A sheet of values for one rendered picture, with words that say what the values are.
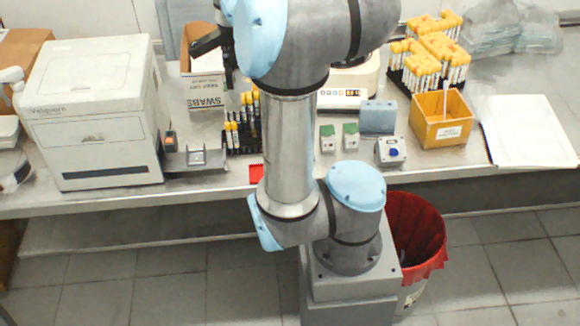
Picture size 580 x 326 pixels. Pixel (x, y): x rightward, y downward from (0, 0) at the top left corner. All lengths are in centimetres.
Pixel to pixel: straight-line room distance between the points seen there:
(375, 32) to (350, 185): 37
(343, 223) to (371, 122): 57
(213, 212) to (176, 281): 35
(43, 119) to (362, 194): 77
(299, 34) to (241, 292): 168
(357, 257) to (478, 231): 146
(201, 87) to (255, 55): 94
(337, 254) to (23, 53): 112
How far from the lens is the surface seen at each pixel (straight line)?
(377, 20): 71
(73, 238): 224
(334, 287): 115
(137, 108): 129
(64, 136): 138
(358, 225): 102
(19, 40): 185
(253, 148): 149
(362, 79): 161
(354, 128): 147
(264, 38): 66
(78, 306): 239
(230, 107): 136
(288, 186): 89
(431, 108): 161
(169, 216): 219
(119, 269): 243
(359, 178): 101
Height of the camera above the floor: 191
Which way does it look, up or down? 45 degrees down
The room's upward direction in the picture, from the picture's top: 3 degrees counter-clockwise
